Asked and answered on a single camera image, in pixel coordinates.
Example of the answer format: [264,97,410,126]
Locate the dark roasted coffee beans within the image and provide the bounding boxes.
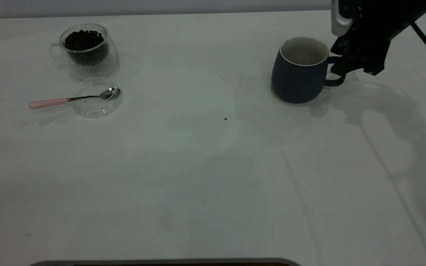
[64,30,105,66]

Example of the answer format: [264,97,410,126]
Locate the clear round glass saucer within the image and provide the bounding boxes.
[73,77,124,118]

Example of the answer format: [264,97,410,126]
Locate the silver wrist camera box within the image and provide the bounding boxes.
[331,0,354,37]

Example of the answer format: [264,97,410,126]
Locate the pink-handled metal spoon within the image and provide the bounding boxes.
[29,87,120,110]

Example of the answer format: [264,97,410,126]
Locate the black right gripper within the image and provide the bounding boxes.
[330,0,411,76]

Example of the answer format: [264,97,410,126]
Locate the dark blue-grey ceramic mug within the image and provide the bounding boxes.
[271,36,346,105]

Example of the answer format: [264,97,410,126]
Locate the clear double-wall glass cup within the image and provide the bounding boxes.
[49,24,119,80]

